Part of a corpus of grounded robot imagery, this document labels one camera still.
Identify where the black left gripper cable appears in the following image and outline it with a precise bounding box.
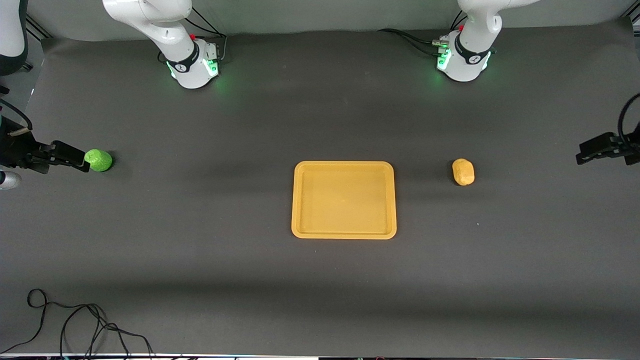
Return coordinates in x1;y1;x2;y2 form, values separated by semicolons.
617;92;640;143

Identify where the black right arm base cable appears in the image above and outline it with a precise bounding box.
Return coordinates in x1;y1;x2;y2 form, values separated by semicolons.
158;7;229;66

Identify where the yellow plastic tray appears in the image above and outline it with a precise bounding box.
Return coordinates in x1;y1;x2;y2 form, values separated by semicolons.
291;160;398;241

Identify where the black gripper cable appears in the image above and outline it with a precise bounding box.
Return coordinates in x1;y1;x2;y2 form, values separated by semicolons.
0;98;34;132
617;92;640;143

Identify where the dark grey table mat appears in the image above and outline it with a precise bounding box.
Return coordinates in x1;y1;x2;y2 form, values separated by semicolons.
0;16;640;359

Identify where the thin black loose cable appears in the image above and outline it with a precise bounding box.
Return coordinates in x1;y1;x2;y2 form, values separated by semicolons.
0;288;155;360

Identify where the black left arm base cable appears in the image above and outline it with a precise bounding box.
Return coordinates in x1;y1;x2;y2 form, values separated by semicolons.
377;10;468;56

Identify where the green plastic cabbage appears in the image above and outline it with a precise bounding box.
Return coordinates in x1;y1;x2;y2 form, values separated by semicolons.
84;149;114;173

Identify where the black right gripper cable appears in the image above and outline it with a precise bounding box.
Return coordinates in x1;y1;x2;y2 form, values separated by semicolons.
0;98;34;132

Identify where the black arm base cable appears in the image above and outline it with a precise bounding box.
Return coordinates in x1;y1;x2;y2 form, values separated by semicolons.
377;10;468;56
158;7;229;66

